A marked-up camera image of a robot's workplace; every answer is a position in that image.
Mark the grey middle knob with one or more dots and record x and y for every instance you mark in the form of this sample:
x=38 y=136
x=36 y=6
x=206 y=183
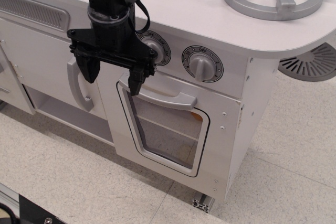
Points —
x=157 y=43

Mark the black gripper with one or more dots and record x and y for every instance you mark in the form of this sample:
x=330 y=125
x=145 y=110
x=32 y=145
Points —
x=116 y=44

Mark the grey slotted disc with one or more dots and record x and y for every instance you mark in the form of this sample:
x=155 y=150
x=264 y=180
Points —
x=315 y=65

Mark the aluminium frame rail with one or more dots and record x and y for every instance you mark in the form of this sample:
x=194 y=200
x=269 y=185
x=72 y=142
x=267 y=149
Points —
x=10 y=199

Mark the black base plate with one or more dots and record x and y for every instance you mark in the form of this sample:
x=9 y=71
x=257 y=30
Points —
x=29 y=212

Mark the grey right knob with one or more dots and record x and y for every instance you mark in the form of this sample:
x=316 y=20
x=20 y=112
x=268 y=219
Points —
x=202 y=64

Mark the aluminium extrusion rail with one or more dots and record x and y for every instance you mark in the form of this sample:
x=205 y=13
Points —
x=203 y=202

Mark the white toy kitchen unit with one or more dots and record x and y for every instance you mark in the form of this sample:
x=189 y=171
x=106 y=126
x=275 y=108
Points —
x=35 y=50

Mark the grey oven door handle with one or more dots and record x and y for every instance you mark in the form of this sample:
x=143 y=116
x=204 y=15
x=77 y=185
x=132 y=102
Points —
x=165 y=91

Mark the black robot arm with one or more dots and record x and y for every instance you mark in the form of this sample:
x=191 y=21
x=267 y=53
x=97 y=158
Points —
x=113 y=11

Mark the white cabinet door handle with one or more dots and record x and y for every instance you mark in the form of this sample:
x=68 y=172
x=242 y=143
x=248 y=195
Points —
x=73 y=73

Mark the white oven door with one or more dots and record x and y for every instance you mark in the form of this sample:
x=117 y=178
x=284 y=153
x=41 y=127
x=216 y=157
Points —
x=193 y=147

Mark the grey knob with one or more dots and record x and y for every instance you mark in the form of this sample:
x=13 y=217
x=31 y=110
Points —
x=157 y=43
x=202 y=64

